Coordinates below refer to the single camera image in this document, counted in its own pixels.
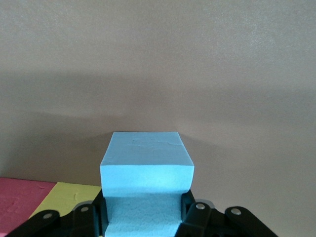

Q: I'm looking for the brown table cover mat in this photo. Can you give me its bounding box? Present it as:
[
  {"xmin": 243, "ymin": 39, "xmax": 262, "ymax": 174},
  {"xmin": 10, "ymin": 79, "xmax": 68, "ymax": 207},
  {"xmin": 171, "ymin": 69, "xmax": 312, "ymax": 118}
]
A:
[{"xmin": 0, "ymin": 0, "xmax": 316, "ymax": 237}]

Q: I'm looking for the blue foam block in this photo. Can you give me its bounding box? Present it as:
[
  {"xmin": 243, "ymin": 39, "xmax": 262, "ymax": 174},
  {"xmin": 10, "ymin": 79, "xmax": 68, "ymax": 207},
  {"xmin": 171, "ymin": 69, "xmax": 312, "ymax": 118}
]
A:
[{"xmin": 100, "ymin": 131, "xmax": 195, "ymax": 237}]

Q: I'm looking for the red foam block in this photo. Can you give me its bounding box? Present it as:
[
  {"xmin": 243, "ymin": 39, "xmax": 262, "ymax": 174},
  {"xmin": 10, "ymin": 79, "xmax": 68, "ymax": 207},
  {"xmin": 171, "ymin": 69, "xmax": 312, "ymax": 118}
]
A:
[{"xmin": 0, "ymin": 177, "xmax": 57, "ymax": 234}]

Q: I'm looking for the yellow foam block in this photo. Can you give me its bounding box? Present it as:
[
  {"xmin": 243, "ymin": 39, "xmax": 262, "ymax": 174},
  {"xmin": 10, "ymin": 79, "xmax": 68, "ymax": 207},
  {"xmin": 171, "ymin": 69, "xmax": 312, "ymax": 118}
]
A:
[{"xmin": 29, "ymin": 182, "xmax": 102, "ymax": 220}]

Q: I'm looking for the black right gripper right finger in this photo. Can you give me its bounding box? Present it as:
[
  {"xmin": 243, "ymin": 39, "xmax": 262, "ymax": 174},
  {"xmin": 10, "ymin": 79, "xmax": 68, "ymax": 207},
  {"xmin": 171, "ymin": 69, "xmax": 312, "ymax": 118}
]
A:
[{"xmin": 176, "ymin": 189, "xmax": 278, "ymax": 237}]

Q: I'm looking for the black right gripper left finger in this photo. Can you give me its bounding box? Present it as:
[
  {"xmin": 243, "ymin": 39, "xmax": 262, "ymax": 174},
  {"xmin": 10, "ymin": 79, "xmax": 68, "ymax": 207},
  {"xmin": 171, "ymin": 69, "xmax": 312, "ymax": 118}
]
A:
[{"xmin": 7, "ymin": 191, "xmax": 109, "ymax": 237}]

